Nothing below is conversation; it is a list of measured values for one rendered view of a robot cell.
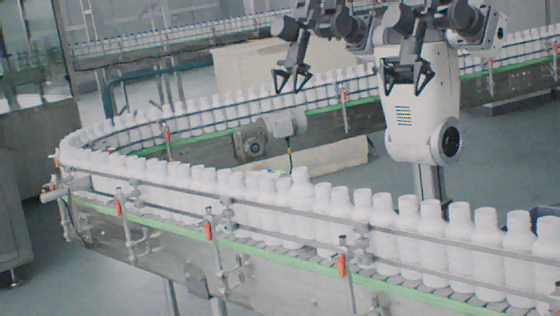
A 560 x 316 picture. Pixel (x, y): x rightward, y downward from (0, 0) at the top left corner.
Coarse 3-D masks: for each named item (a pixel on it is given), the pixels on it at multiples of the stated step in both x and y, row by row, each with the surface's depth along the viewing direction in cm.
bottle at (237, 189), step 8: (232, 176) 177; (240, 176) 177; (232, 184) 177; (240, 184) 177; (232, 192) 177; (240, 192) 177; (232, 208) 178; (240, 208) 177; (240, 216) 178; (248, 224) 178; (240, 232) 179; (248, 232) 179
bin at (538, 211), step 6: (528, 210) 183; (534, 210) 184; (540, 210) 185; (546, 210) 183; (552, 210) 182; (558, 210) 181; (534, 216) 185; (540, 216) 185; (546, 216) 184; (558, 216) 181; (534, 222) 185; (504, 228) 175; (534, 228) 185
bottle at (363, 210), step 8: (360, 192) 149; (368, 192) 146; (360, 200) 146; (368, 200) 146; (360, 208) 146; (368, 208) 146; (352, 216) 147; (360, 216) 146; (368, 216) 145; (368, 248) 147
